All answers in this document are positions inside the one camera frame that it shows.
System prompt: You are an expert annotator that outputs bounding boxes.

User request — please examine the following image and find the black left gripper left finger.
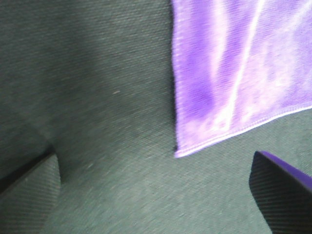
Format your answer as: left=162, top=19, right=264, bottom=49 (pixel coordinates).
left=0, top=146, right=61, bottom=234

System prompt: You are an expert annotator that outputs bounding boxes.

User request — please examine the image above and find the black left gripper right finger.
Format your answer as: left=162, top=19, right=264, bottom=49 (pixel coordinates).
left=249, top=151, right=312, bottom=234

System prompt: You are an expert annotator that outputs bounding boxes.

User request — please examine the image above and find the purple microfiber towel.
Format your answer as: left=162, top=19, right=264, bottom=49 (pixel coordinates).
left=172, top=0, right=312, bottom=157

